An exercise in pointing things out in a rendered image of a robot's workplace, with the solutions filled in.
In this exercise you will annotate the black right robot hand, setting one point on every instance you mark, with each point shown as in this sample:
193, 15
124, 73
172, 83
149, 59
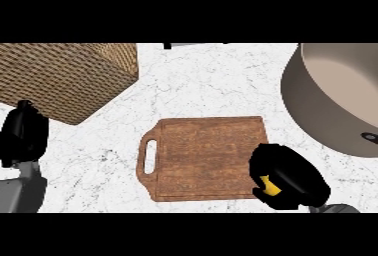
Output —
292, 173

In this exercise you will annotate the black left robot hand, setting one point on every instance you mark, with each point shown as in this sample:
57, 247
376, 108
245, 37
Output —
22, 133

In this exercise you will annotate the yellow lemon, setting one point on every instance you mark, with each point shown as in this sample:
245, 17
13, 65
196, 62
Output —
268, 187

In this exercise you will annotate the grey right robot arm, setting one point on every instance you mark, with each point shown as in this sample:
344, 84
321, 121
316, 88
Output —
336, 209

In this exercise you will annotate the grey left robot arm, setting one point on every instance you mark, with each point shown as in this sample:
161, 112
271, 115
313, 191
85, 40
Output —
19, 191

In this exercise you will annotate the brown wooden cutting board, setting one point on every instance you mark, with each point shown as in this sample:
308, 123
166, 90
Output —
206, 158

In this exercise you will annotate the grey metal pot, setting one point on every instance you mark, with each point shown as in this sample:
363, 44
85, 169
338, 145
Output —
333, 100

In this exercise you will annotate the brown wicker basket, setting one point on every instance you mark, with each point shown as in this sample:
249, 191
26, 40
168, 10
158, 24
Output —
63, 80

